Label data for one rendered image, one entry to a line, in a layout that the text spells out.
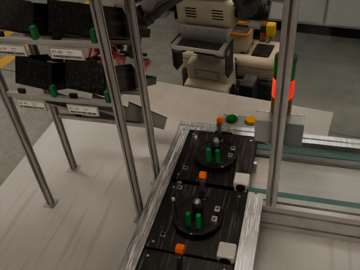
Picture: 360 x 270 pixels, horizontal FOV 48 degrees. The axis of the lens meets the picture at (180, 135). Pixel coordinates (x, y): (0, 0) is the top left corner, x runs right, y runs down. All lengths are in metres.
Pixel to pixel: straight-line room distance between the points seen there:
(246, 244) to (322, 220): 0.24
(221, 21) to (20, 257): 1.20
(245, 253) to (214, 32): 1.04
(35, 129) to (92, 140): 1.72
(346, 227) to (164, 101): 0.93
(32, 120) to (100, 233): 2.23
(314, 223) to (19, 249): 0.88
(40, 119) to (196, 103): 1.89
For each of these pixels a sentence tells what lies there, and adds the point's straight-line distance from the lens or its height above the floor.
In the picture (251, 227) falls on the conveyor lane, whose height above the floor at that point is 0.95.
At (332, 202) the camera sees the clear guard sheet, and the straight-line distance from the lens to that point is 1.18.
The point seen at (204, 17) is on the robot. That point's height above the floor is 1.13.
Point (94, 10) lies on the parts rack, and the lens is 0.89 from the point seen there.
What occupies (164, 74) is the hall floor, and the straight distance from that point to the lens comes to 3.65.
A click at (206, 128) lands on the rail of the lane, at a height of 0.96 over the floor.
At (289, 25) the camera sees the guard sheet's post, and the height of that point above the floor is 1.50.
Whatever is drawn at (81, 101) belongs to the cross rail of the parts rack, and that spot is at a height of 1.31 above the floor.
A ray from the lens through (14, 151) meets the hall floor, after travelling 3.17.
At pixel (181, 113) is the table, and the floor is 0.86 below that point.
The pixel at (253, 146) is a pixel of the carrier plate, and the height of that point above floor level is 0.97.
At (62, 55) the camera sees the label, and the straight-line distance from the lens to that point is 0.98.
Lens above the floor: 1.86
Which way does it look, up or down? 39 degrees down
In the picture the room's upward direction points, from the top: 6 degrees counter-clockwise
